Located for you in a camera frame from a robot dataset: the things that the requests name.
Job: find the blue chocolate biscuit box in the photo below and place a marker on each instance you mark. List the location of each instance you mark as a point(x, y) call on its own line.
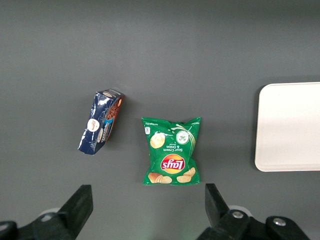
point(100, 120)

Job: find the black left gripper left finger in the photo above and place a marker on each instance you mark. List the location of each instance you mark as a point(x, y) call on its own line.
point(75, 212)

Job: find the green lays chips bag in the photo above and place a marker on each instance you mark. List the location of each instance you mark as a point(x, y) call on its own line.
point(172, 150)

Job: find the beige plastic tray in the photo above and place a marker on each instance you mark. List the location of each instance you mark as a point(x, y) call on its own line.
point(290, 127)

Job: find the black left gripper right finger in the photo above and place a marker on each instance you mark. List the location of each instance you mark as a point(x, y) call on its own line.
point(220, 215)

